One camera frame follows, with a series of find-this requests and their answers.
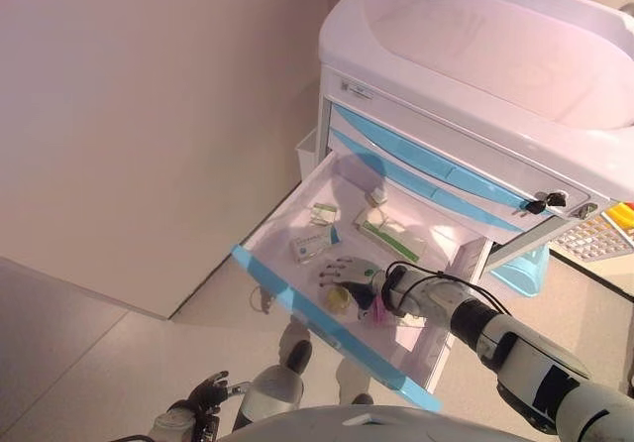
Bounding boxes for white bin with blue lid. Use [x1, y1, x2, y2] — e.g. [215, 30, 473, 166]
[487, 251, 549, 299]

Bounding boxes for blue and white medicine box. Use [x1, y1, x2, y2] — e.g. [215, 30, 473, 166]
[289, 227, 341, 265]

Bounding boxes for white side bin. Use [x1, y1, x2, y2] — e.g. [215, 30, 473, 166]
[294, 128, 319, 185]

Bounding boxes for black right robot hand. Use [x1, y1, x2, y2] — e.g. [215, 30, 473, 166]
[312, 257, 392, 322]

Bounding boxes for white perforated side basket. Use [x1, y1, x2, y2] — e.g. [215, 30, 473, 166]
[549, 211, 634, 263]

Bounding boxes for yellow medicine bottle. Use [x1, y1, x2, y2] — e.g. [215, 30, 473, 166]
[324, 286, 354, 315]

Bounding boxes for yellow sharps container red lid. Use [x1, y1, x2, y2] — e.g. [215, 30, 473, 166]
[606, 198, 634, 240]

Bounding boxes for pink and white medicine box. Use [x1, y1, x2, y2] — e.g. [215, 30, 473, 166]
[359, 295, 427, 330]

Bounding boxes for white medical cart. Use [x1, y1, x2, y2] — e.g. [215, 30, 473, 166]
[294, 0, 634, 413]

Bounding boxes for small green and white box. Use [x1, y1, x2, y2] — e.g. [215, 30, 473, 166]
[309, 202, 341, 228]

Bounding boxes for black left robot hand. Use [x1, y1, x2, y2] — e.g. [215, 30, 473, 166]
[185, 370, 249, 416]

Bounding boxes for silver left robot leg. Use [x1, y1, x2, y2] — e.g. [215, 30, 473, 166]
[232, 340, 313, 433]

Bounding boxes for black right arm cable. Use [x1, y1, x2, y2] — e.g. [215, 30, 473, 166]
[390, 263, 511, 317]

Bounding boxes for grey robot torso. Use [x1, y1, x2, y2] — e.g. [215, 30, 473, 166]
[217, 404, 447, 442]

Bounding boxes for black cart keys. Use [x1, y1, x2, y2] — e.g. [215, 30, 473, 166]
[512, 189, 571, 215]

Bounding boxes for long green and white box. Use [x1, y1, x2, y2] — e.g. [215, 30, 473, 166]
[352, 207, 428, 264]

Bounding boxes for blue-fronted cart drawer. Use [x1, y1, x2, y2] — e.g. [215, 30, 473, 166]
[330, 103, 549, 218]
[330, 129, 527, 233]
[230, 150, 496, 413]

